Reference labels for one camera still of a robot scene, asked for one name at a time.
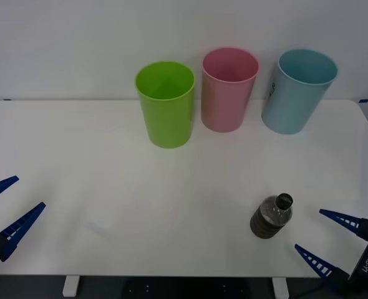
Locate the pink plastic bin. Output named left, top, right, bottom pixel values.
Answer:
left=201, top=46, right=260, bottom=133

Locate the pale blue plastic bin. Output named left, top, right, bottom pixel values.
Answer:
left=261, top=48, right=339, bottom=135

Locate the small dark plastic bottle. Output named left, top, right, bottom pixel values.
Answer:
left=249, top=192, right=294, bottom=240

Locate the green plastic bin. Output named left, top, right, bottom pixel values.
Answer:
left=134, top=60, right=196, bottom=150

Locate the white table leg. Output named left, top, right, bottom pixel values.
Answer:
left=271, top=277, right=289, bottom=299
left=62, top=275, right=79, bottom=297

